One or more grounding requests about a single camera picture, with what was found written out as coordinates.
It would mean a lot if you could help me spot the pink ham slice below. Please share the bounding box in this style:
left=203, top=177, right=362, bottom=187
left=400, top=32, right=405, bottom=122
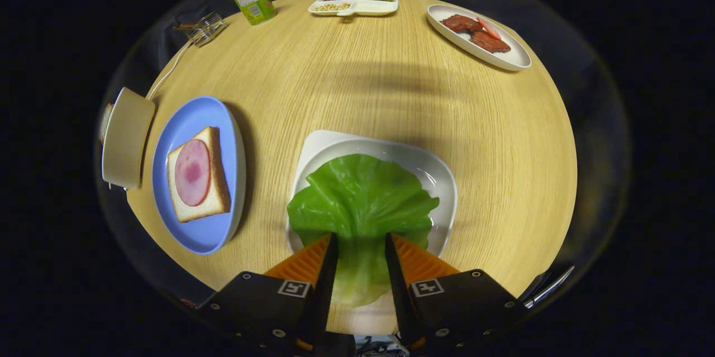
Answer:
left=174, top=139, right=211, bottom=207

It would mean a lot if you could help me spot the green lettuce leaf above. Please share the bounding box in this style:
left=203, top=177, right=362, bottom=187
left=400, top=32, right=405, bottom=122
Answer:
left=287, top=154, right=440, bottom=307

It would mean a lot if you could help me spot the shiny metal rod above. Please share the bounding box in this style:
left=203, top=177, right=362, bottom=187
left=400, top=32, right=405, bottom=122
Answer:
left=525, top=266, right=575, bottom=308

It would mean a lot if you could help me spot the bread slice under ham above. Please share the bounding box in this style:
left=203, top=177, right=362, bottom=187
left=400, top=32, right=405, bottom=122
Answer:
left=166, top=126, right=232, bottom=223

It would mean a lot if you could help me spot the wire mesh basket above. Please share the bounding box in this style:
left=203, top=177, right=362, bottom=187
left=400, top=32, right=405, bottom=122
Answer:
left=173, top=11, right=227, bottom=47

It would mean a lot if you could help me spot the pink sausage piece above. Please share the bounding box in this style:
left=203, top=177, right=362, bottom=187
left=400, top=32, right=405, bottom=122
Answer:
left=478, top=17, right=502, bottom=40

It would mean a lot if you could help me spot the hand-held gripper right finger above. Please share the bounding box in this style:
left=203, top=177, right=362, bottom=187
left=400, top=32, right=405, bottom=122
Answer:
left=384, top=233, right=528, bottom=355

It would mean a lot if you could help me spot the white square plate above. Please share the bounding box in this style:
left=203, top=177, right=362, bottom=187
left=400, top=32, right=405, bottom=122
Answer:
left=285, top=130, right=459, bottom=336

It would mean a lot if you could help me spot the white divided tray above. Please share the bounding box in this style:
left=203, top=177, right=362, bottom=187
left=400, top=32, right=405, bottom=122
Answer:
left=308, top=0, right=399, bottom=17

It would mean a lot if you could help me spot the blue plate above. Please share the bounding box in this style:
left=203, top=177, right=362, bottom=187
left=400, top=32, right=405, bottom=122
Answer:
left=152, top=96, right=246, bottom=255

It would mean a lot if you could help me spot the brown meat slice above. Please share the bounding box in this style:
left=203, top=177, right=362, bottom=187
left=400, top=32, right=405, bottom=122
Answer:
left=470, top=30, right=512, bottom=54
left=440, top=15, right=484, bottom=34

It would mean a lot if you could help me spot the white toaster cable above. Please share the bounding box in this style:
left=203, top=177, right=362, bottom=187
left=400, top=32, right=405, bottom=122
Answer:
left=146, top=39, right=193, bottom=101

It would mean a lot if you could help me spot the white oval plate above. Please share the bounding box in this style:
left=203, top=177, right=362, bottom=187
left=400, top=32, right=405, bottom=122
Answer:
left=426, top=4, right=532, bottom=72

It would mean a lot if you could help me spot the green and silver bottle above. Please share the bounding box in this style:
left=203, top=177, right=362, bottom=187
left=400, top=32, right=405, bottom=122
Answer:
left=232, top=0, right=277, bottom=26

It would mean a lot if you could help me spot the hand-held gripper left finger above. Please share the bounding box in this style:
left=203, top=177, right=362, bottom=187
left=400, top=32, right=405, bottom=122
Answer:
left=196, top=233, right=340, bottom=357

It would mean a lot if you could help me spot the white toaster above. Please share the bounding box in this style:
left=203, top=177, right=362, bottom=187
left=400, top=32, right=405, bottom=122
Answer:
left=101, top=87, right=156, bottom=190

